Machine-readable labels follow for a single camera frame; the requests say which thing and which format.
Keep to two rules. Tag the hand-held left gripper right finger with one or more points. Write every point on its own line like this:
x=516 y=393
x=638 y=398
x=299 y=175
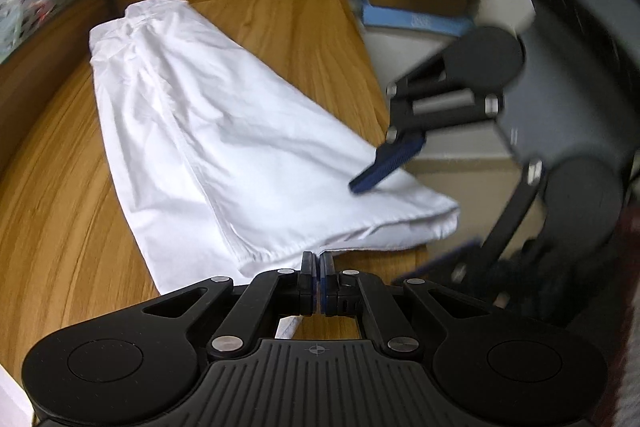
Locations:
x=326 y=287

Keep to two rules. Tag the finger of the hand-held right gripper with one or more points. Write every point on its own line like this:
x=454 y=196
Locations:
x=387 y=162
x=520 y=202

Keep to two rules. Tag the light blue plastic bag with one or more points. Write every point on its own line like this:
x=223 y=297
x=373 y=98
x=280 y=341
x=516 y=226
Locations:
x=9 y=32

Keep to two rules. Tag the blue flat box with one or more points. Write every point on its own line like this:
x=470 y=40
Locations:
x=415 y=21

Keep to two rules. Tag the white shirt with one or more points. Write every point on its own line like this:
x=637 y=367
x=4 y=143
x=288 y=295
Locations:
x=225 y=132

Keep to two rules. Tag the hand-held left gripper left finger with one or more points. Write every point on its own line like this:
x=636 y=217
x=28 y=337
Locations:
x=309 y=287

